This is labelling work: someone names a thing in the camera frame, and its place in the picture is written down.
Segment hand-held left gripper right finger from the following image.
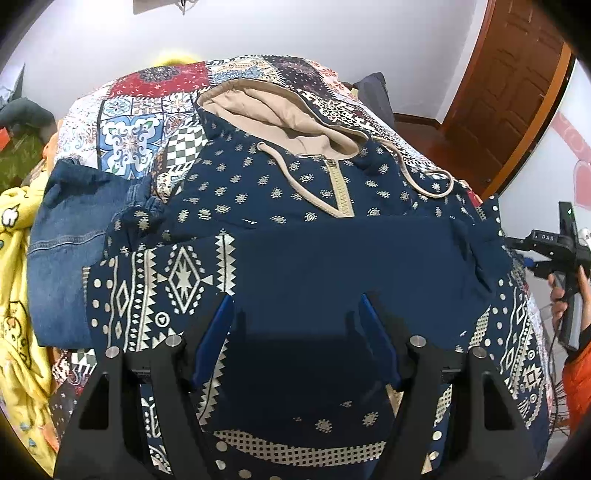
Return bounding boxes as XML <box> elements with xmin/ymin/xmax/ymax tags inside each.
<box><xmin>358</xmin><ymin>292</ymin><xmax>541</xmax><ymax>480</ymax></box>

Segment dark navy pillow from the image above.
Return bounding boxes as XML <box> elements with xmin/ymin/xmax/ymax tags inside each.
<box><xmin>352</xmin><ymin>71</ymin><xmax>396</xmax><ymax>128</ymax></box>

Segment black cable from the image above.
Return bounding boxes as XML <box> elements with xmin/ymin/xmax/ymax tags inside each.
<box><xmin>544</xmin><ymin>318</ymin><xmax>571</xmax><ymax>432</ymax></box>

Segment green cloth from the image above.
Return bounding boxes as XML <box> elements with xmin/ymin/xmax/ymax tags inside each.
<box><xmin>0</xmin><ymin>129</ymin><xmax>48</xmax><ymax>191</ymax></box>

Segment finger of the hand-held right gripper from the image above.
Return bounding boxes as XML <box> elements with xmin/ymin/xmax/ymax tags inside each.
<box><xmin>502</xmin><ymin>235</ymin><xmax>537</xmax><ymax>277</ymax></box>

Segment wall fixture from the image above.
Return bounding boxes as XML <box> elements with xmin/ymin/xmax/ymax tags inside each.
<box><xmin>133</xmin><ymin>0</ymin><xmax>200</xmax><ymax>16</ymax></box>

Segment brown wooden door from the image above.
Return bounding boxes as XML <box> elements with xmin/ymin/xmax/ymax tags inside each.
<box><xmin>441</xmin><ymin>0</ymin><xmax>579</xmax><ymax>197</ymax></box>

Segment yellow plush item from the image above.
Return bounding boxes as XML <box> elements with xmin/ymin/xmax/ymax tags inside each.
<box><xmin>152</xmin><ymin>48</ymin><xmax>200</xmax><ymax>66</ymax></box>

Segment navy patterned hoodie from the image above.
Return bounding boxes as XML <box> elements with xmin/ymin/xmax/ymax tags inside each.
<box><xmin>82</xmin><ymin>78</ymin><xmax>561</xmax><ymax>480</ymax></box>

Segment blue denim jeans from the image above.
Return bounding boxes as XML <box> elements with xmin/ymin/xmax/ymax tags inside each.
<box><xmin>26</xmin><ymin>157</ymin><xmax>167</xmax><ymax>349</ymax></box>

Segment grey cloth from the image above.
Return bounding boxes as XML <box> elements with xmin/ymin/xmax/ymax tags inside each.
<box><xmin>0</xmin><ymin>65</ymin><xmax>57</xmax><ymax>134</ymax></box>

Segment yellow cartoon blanket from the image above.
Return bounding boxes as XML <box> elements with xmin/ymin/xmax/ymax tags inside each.
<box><xmin>0</xmin><ymin>134</ymin><xmax>62</xmax><ymax>468</ymax></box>

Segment patchwork patterned bedspread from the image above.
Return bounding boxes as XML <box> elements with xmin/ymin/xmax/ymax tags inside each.
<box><xmin>45</xmin><ymin>54</ymin><xmax>566</xmax><ymax>462</ymax></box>

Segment person's right hand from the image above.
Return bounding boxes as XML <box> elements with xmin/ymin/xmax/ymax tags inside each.
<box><xmin>549</xmin><ymin>274</ymin><xmax>570</xmax><ymax>320</ymax></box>

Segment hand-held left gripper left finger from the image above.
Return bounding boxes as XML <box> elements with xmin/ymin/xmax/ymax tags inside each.
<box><xmin>53</xmin><ymin>293</ymin><xmax>236</xmax><ymax>480</ymax></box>

